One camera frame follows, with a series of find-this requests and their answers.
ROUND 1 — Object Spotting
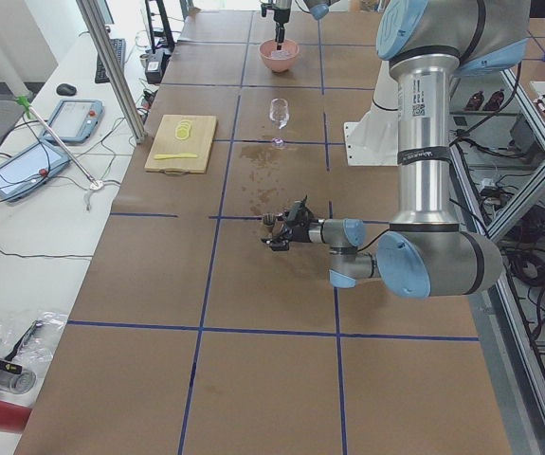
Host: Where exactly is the black box device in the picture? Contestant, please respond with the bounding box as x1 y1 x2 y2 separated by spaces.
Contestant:
145 48 172 84

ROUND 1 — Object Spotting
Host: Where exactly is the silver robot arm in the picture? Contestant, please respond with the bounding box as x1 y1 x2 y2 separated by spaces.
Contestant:
261 0 335 50
265 1 530 298

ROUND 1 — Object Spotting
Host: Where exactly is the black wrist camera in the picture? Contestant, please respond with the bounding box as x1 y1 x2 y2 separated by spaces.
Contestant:
286 199 312 226

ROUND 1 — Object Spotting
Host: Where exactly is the black computer mouse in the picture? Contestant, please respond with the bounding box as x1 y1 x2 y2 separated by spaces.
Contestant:
56 83 77 97

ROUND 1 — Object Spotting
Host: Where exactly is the black keyboard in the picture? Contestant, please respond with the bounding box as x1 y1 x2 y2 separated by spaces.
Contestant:
94 37 127 85

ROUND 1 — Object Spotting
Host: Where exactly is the clear wine glass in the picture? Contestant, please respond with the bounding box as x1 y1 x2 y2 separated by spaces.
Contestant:
268 98 290 148

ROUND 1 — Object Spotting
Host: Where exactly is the blue teach pendant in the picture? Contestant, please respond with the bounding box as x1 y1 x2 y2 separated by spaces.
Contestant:
46 99 103 144
0 141 70 202

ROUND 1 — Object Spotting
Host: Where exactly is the blue teach pendant far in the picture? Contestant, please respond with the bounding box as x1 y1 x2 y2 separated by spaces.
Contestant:
46 99 103 144

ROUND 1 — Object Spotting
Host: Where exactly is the clear ice cube pile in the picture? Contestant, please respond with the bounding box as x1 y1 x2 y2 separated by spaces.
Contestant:
269 49 293 61

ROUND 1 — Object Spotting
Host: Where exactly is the bamboo cutting board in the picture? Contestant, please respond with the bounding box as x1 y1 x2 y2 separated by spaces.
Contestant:
144 115 217 173

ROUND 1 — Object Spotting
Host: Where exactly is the steel double jigger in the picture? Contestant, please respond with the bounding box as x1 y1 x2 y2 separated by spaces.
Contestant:
262 212 283 235

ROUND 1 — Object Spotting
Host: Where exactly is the blue teach pendant near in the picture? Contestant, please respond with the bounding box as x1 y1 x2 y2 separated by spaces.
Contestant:
0 141 70 202

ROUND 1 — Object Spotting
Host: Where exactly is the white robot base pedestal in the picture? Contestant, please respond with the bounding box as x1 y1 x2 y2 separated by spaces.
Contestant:
344 61 398 167

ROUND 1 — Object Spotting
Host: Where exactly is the yellow plastic knife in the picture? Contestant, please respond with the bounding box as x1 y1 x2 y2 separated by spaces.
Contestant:
154 153 199 160

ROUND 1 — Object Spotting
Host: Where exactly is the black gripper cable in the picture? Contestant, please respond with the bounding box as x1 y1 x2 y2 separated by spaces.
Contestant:
354 227 391 252

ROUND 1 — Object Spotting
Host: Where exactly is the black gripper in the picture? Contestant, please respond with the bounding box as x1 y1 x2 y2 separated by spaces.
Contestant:
260 2 291 50
261 196 322 251

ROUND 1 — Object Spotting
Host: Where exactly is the aluminium frame post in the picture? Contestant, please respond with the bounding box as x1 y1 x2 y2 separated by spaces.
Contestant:
76 0 146 144

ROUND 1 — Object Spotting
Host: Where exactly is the pink bowl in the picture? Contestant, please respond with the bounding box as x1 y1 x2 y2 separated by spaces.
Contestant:
259 39 300 73

